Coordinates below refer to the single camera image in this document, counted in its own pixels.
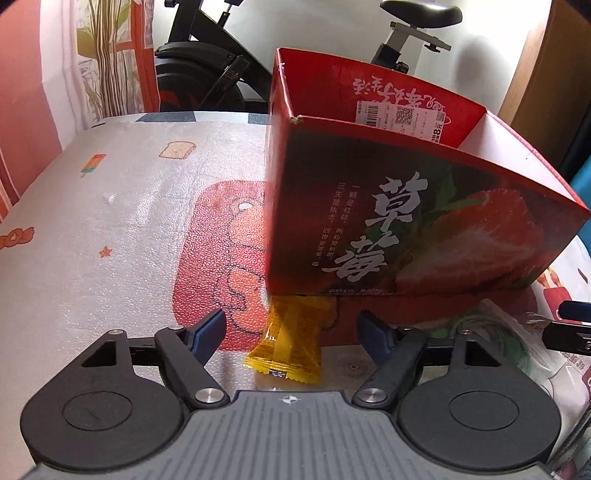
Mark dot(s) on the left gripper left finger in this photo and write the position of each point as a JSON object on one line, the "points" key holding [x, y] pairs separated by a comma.
{"points": [[122, 400]]}

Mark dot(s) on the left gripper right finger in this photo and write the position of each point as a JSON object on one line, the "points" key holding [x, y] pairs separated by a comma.
{"points": [[456, 401]]}

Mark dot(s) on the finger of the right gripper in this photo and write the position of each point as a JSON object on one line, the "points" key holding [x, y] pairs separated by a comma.
{"points": [[571, 332]]}

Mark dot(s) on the yellow snack packet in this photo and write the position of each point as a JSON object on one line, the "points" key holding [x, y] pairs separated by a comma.
{"points": [[291, 344]]}

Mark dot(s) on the cartoon print table cloth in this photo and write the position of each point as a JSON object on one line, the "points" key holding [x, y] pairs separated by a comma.
{"points": [[145, 224]]}

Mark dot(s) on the red strawberry cardboard box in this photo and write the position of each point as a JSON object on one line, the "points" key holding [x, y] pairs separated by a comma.
{"points": [[379, 183]]}

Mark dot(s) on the wooden door frame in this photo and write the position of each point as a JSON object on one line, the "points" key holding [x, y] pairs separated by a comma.
{"points": [[550, 91]]}

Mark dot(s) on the printed wall backdrop cloth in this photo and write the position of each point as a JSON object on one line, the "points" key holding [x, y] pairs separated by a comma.
{"points": [[65, 66]]}

